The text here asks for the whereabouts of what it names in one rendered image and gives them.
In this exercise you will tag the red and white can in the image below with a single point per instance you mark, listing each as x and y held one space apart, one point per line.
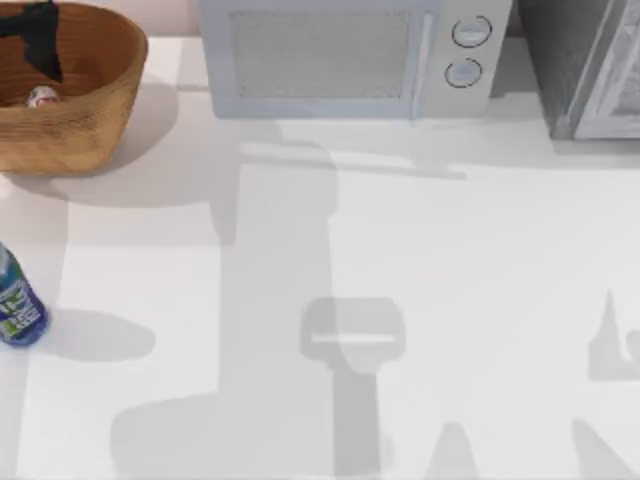
43 96

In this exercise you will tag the wooden basket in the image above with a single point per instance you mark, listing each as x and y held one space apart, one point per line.
95 115

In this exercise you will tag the blue bottle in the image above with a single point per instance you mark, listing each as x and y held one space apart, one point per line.
20 312

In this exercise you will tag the microwave oven door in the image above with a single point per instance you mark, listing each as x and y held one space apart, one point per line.
320 55

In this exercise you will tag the pale microwave oven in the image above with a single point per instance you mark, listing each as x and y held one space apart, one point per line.
450 102

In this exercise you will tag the round microwave knob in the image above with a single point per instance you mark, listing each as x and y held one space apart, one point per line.
471 31
463 72

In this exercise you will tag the pale grey cabinet door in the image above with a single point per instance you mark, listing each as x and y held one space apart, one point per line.
617 85

